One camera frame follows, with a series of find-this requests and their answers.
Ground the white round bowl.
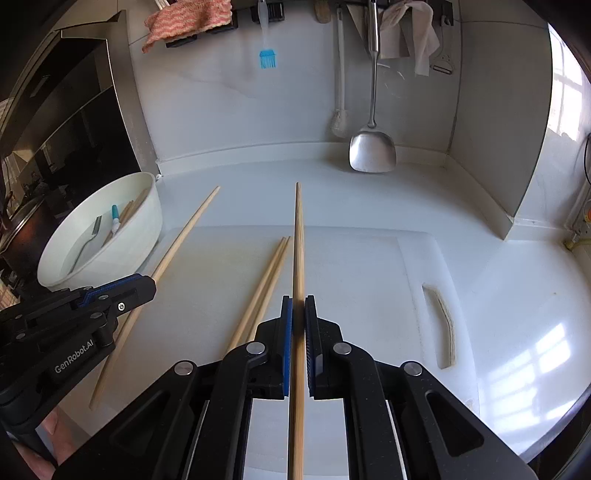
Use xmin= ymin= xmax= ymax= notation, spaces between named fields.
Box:
xmin=37 ymin=172 xmax=162 ymax=291

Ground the teal white handled spoon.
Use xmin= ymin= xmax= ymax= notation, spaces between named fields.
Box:
xmin=110 ymin=204 xmax=120 ymax=235

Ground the left human hand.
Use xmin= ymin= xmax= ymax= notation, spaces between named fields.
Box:
xmin=13 ymin=408 xmax=75 ymax=479

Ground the white hanging rag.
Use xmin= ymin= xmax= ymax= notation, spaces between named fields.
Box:
xmin=379 ymin=1 xmax=440 ymax=77

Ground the steel spatula turner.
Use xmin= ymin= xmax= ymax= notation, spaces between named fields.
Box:
xmin=349 ymin=0 xmax=397 ymax=174

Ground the metal peeler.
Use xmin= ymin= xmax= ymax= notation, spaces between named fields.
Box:
xmin=431 ymin=15 xmax=455 ymax=76

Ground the pink striped dish cloth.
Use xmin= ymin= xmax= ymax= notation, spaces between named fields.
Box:
xmin=142 ymin=0 xmax=232 ymax=53

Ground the blue silicone basting brush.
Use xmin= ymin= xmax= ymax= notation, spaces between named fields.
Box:
xmin=256 ymin=0 xmax=276 ymax=69

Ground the white plastic cutting board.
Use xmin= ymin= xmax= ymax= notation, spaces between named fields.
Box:
xmin=61 ymin=226 xmax=479 ymax=434

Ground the metal fork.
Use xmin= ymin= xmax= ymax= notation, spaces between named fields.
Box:
xmin=69 ymin=215 xmax=102 ymax=273

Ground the black wall utensil rack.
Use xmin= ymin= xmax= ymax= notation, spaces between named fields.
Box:
xmin=161 ymin=0 xmax=459 ymax=50

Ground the dark pot with glass lid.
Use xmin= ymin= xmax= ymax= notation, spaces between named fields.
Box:
xmin=1 ymin=198 xmax=43 ymax=289

